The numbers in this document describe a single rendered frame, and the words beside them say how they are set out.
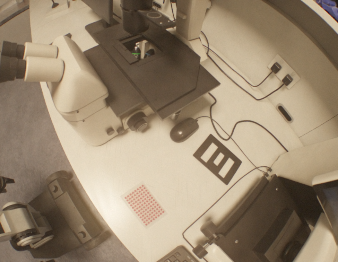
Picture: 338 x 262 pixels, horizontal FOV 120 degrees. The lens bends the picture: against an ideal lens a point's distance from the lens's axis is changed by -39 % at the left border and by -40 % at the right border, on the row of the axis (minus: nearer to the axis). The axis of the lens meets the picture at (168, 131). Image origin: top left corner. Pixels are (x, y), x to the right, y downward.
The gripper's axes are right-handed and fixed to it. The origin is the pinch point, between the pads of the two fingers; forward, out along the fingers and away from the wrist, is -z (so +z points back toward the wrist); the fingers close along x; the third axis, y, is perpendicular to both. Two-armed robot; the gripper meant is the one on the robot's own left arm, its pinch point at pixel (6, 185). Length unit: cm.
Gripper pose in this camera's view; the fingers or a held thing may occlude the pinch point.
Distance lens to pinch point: 100.7
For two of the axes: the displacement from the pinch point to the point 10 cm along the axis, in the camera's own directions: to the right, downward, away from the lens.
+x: 7.8, -6.0, 1.7
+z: -0.1, -2.9, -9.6
